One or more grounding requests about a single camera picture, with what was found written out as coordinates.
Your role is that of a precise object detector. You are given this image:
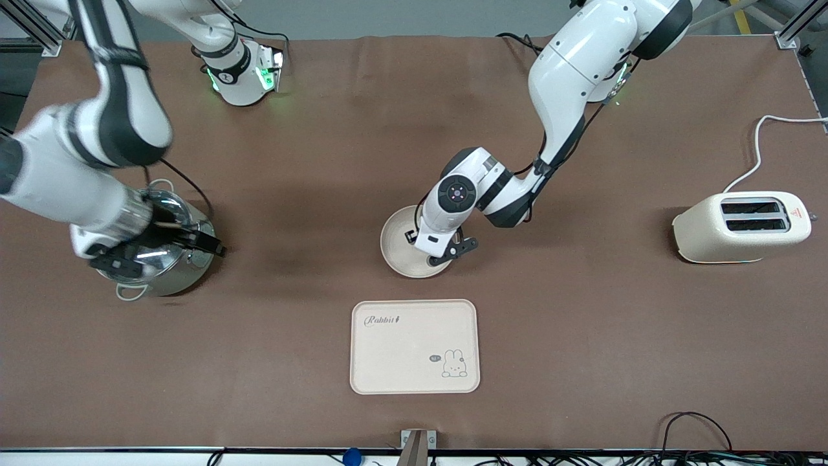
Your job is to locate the round cream plate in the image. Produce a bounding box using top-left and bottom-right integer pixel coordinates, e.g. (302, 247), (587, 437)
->
(380, 205), (453, 280)

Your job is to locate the cream rabbit print tray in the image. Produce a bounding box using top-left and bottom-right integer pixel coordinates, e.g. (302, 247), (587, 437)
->
(349, 298), (481, 395)

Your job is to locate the steel pot with glass lid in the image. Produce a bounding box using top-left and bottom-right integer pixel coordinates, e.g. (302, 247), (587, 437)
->
(96, 179), (217, 302)

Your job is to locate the glass pot lid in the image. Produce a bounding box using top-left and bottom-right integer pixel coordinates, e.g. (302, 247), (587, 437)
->
(97, 188), (195, 283)

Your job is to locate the cream two-slot toaster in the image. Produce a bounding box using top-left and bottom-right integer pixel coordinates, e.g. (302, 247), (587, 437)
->
(671, 191), (818, 265)

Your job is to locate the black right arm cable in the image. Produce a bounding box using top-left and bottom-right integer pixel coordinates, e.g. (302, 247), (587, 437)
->
(139, 159), (215, 221)

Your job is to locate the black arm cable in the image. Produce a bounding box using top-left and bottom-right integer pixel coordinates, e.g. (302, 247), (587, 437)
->
(139, 159), (215, 221)
(514, 58), (631, 179)

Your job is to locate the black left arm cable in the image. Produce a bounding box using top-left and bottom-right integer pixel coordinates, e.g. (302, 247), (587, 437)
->
(514, 58), (631, 179)

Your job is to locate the black right base cable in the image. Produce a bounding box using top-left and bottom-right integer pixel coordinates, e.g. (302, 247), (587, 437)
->
(213, 0), (290, 56)

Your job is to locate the black base cable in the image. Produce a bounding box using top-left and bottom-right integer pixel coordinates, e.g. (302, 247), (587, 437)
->
(497, 31), (547, 56)
(213, 0), (290, 56)

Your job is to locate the grey metal bracket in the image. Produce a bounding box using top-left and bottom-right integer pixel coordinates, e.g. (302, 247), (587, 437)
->
(399, 428), (438, 466)

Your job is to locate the black left base cable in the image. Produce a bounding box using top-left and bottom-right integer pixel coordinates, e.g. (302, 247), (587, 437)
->
(497, 31), (547, 56)

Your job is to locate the aluminium frame profile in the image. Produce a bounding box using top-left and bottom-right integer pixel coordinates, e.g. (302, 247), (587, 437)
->
(0, 0), (88, 58)
(773, 0), (825, 50)

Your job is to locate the black looped floor cable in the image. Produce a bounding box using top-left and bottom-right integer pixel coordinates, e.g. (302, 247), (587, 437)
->
(660, 412), (735, 454)

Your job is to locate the black cable bundle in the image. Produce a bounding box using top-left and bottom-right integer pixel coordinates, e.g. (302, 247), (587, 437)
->
(475, 450), (828, 466)

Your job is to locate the white toaster power cable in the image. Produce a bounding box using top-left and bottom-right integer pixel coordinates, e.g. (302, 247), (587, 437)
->
(723, 115), (828, 194)

